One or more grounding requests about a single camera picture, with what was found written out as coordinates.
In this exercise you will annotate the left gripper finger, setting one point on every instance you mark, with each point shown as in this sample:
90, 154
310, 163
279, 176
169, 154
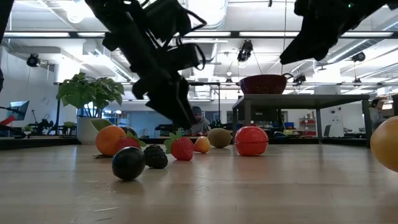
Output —
169, 102
187, 102

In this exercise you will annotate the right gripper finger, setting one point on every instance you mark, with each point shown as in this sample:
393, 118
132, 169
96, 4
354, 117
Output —
301, 46
325, 46

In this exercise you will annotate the small orange toy peach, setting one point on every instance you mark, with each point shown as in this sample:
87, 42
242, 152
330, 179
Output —
202, 145

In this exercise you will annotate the red toy strawberry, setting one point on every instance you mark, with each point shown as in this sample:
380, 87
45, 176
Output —
183, 149
128, 143

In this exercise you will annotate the brown toy kiwi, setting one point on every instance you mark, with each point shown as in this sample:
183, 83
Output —
219, 137

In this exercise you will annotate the dark round toy plum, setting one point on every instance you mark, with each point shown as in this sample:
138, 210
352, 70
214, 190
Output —
128, 164
128, 129

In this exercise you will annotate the dark red bowl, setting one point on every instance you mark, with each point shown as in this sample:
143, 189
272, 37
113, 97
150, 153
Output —
264, 84

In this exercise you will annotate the black toy blackberry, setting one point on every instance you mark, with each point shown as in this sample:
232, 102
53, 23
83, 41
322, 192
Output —
155, 158

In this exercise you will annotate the toy orange with leaf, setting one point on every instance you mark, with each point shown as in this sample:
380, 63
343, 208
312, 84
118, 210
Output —
109, 140

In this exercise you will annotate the red toy tomato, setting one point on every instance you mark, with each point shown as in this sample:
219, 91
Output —
251, 140

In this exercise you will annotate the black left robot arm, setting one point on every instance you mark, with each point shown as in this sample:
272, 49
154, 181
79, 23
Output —
124, 25

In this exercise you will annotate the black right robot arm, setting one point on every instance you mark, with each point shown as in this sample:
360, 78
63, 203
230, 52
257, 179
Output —
373, 3

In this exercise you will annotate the person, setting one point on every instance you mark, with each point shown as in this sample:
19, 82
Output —
376, 116
200, 124

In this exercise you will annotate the black ceiling spotlight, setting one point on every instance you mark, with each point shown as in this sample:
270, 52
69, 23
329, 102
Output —
359, 57
245, 49
299, 78
32, 60

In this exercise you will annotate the black beam with light strips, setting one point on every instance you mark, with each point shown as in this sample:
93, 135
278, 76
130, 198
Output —
234, 34

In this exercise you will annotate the red storage rack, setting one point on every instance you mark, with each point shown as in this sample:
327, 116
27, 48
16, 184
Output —
308, 124

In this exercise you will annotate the orange toy mango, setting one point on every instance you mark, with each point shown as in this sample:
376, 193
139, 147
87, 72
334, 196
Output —
387, 143

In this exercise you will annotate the background monitor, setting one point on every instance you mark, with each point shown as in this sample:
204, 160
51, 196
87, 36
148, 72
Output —
18, 110

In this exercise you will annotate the black metal frame stand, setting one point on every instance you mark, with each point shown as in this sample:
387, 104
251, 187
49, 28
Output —
205, 83

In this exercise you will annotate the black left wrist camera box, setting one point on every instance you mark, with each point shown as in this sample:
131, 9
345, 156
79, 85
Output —
183, 57

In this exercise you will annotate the silver ventilation duct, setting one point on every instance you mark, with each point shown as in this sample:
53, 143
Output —
217, 12

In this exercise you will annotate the black aluminium table frame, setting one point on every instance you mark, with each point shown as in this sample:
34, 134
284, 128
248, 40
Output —
46, 142

